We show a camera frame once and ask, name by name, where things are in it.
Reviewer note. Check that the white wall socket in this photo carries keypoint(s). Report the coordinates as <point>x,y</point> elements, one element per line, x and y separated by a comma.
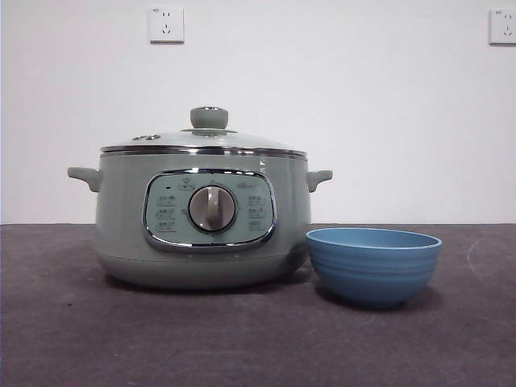
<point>167,24</point>
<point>504,26</point>

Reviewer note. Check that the glass lid with green knob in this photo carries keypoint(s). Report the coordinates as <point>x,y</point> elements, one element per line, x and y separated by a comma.
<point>209,119</point>

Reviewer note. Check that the pale green electric steamer pot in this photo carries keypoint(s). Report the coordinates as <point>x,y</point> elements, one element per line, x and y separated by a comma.
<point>121,225</point>

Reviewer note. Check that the blue ribbed bowl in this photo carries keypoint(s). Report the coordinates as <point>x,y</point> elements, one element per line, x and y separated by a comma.
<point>375,270</point>

